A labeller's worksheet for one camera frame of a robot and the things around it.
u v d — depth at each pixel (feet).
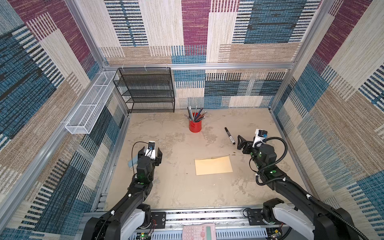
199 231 2.28
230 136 3.42
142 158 2.14
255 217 2.39
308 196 1.54
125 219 1.65
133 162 2.39
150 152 2.34
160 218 2.45
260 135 2.25
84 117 2.37
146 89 3.56
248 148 2.39
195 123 3.34
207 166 3.01
